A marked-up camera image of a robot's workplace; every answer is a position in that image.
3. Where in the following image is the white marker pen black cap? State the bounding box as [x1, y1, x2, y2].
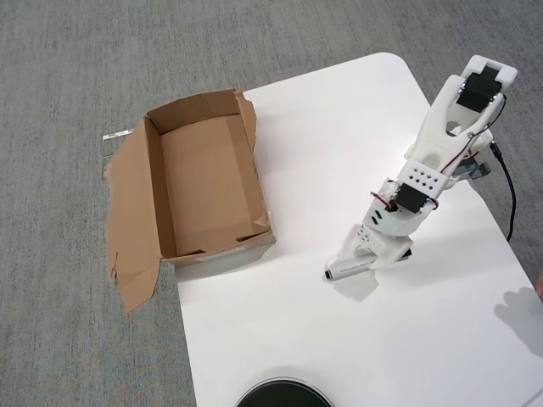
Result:
[324, 249, 413, 282]

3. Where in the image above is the black round object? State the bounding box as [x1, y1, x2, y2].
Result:
[233, 366, 336, 407]

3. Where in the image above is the grey table clamp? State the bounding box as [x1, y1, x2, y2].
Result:
[456, 156, 492, 182]

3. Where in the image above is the open brown cardboard box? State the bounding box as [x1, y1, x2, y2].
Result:
[101, 87, 277, 314]

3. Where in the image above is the black power cable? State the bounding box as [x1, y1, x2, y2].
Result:
[490, 142, 518, 243]

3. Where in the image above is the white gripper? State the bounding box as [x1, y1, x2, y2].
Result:
[325, 226, 414, 270]

